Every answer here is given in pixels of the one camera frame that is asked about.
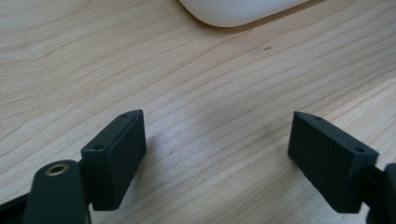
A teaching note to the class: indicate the white plastic container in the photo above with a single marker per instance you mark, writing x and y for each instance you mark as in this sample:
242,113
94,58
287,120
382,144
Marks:
239,11

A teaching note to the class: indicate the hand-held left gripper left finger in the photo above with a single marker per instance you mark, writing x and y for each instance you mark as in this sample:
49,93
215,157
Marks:
118,161

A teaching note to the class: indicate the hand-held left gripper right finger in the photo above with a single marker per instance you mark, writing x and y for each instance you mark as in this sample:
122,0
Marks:
333,161

